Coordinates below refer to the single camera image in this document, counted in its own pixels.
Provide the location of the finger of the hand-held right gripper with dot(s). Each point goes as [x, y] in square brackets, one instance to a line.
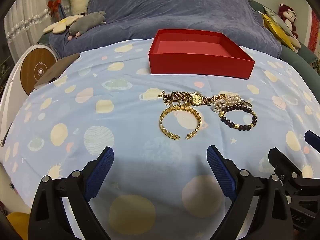
[312, 140]
[283, 161]

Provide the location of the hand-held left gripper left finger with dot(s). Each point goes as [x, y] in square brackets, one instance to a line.
[101, 170]

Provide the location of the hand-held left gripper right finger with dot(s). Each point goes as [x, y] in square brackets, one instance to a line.
[221, 170]

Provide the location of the gold wristwatch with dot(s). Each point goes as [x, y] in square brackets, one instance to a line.
[196, 98]

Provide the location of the red cardboard box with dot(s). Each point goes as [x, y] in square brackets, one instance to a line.
[200, 62]

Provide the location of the planet-printed light blue sheet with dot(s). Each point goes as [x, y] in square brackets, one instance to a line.
[112, 120]

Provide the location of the thin metal bangle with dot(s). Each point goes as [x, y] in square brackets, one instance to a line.
[247, 103]

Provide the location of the green sofa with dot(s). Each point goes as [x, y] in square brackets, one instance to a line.
[297, 56]

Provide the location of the white and yellow plush toy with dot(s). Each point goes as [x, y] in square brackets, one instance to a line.
[13, 200]

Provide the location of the cream plush toy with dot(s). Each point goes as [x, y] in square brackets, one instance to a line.
[295, 42]

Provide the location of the yellow cushion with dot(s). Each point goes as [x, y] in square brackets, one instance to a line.
[276, 28]

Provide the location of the round white appliance wooden disc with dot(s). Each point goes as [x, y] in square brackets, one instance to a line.
[35, 70]

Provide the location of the grey patterned cushion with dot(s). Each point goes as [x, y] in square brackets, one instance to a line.
[277, 18]

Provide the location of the red monkey plush toy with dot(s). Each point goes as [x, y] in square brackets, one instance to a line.
[287, 12]

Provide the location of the grey plush toy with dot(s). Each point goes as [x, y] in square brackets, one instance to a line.
[85, 23]

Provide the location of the flower-shaped cushion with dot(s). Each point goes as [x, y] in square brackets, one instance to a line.
[60, 25]

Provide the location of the white curtain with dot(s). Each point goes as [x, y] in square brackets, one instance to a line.
[27, 25]

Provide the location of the blue-grey sofa blanket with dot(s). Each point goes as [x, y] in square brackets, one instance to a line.
[175, 7]

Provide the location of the red bow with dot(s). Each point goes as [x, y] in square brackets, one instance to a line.
[54, 5]

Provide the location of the red paper wall decoration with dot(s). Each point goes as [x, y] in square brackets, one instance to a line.
[314, 32]

